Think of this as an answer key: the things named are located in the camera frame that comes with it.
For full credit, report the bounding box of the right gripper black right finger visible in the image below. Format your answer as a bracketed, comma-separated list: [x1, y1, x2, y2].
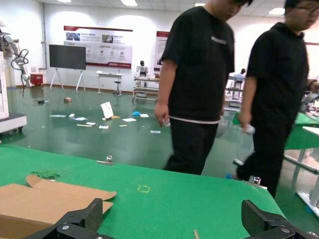
[241, 200, 319, 239]

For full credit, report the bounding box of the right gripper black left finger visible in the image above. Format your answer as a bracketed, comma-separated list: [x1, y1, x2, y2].
[24, 198, 104, 239]

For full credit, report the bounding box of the open brown cardboard box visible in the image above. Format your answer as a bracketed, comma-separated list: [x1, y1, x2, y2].
[0, 174, 118, 239]

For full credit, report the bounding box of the red box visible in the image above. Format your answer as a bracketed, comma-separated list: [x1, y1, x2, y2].
[30, 73, 45, 87]

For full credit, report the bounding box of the silver binder clip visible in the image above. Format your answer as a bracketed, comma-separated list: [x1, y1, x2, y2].
[245, 176, 268, 190]
[96, 155, 115, 166]

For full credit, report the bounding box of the green table cloth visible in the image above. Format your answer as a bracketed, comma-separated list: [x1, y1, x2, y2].
[0, 144, 287, 239]

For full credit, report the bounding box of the green cloth covered table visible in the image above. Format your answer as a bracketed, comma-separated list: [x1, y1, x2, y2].
[284, 112, 319, 172]

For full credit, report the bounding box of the white standing carton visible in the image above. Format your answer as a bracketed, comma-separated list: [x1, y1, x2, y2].
[100, 101, 113, 120]

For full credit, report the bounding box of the metal rack shelf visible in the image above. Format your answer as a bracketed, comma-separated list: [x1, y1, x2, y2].
[224, 74, 246, 112]
[132, 76, 160, 103]

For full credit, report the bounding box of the black stool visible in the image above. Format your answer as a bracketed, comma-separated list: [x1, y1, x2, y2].
[113, 80, 123, 97]

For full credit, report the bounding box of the white desk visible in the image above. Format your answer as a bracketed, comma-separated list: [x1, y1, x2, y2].
[96, 71, 124, 95]

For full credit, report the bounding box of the person wearing glasses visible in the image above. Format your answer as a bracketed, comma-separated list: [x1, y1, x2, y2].
[233, 0, 319, 200]

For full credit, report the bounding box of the person in black clothes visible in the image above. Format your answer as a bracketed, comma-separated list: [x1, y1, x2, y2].
[154, 0, 236, 175]

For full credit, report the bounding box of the white humanoid robot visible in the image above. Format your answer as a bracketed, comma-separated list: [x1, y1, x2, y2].
[136, 60, 150, 88]

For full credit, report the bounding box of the black display on white stand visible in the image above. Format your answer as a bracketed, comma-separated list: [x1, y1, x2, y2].
[49, 44, 87, 93]

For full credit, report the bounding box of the white robot arm with cables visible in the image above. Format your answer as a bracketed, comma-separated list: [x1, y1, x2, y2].
[0, 19, 34, 88]

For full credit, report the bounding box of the wide wall info board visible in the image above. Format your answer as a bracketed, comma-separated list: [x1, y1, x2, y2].
[63, 24, 134, 69]

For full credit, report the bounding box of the red white wall poster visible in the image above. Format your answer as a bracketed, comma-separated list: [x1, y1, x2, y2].
[154, 30, 170, 72]

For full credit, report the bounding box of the grey wall pipe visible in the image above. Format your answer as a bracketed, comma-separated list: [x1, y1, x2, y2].
[41, 0, 48, 72]

